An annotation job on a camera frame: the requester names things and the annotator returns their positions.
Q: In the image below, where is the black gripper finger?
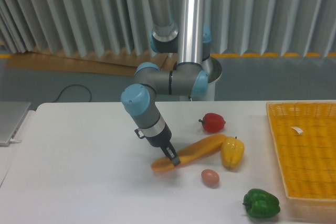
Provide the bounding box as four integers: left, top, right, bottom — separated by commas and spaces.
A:
161, 144, 181, 166

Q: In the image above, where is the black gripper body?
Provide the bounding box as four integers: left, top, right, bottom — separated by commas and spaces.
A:
134, 124, 173, 148

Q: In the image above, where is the long orange baguette bread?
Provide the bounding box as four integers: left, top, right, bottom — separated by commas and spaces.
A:
151, 134, 227, 173

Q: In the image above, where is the brown egg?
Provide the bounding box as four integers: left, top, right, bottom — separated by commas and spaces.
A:
201, 169, 220, 187

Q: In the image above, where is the red bell pepper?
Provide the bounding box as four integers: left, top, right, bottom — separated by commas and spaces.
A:
198, 113, 226, 133

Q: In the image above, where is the yellow bell pepper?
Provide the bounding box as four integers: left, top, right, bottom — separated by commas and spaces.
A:
221, 136, 245, 169

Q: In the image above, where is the green bell pepper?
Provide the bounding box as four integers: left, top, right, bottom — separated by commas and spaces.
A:
243, 188, 281, 218

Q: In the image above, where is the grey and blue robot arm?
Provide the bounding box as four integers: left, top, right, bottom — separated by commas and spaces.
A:
121, 0, 211, 166

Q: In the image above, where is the yellow woven basket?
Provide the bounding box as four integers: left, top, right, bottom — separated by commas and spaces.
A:
266, 101, 335, 204

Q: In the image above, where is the brown cardboard sheet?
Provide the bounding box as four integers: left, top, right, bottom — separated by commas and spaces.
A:
5, 49, 177, 76

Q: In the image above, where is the white paper tag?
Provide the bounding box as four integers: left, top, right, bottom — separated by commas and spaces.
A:
291, 126, 303, 135

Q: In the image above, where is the silver laptop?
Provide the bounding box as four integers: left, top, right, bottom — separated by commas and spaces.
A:
1, 101, 31, 147

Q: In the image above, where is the grey pleated curtain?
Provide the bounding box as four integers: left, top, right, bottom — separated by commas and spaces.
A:
1, 0, 335, 58

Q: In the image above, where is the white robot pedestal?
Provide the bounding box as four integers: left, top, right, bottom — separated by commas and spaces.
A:
179, 57, 222, 101

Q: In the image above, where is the black cable on floor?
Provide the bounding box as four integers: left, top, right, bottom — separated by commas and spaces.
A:
52, 84, 92, 103

